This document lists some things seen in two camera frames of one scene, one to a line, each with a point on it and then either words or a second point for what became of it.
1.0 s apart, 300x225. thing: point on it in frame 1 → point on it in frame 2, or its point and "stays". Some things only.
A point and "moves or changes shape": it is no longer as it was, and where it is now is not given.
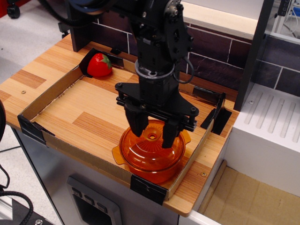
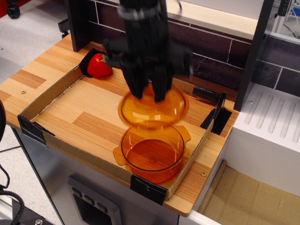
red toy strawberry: [99, 65] stays
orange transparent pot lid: [146, 153] moves or changes shape
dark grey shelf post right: [253, 51] stays
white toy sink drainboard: [264, 142] stays
